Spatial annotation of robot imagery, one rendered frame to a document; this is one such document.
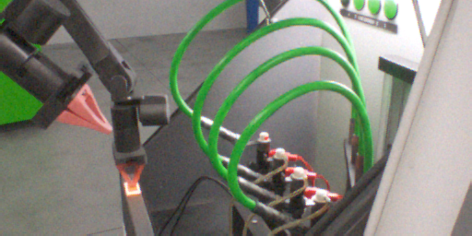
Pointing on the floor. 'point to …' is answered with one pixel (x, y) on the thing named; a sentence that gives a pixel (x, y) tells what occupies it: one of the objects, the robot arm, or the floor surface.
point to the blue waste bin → (253, 7)
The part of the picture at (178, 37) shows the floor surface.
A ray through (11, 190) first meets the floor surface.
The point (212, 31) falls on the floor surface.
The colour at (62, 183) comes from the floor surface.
